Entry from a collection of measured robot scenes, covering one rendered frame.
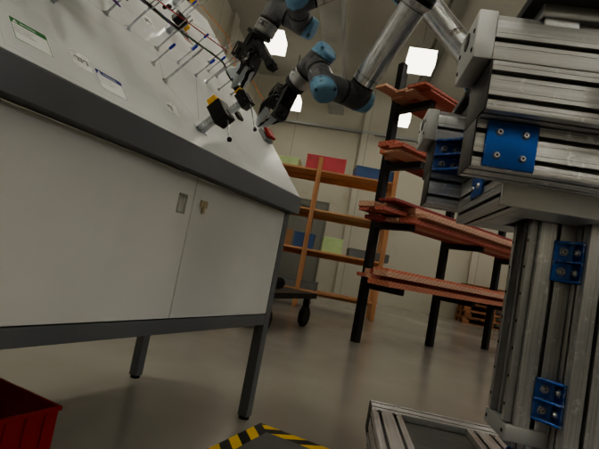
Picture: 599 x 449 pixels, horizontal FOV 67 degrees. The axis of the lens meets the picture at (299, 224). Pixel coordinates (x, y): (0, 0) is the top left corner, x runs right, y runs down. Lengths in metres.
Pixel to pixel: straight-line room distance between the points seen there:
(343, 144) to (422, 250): 3.19
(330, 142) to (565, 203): 10.51
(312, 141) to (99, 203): 10.49
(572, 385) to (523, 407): 0.11
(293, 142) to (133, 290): 10.43
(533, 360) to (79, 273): 0.98
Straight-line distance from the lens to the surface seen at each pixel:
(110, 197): 1.09
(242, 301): 1.60
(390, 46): 1.42
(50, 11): 1.15
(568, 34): 0.97
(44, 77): 0.95
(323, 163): 6.69
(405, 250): 11.07
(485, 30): 0.93
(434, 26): 1.70
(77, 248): 1.06
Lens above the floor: 0.62
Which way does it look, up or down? 5 degrees up
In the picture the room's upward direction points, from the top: 11 degrees clockwise
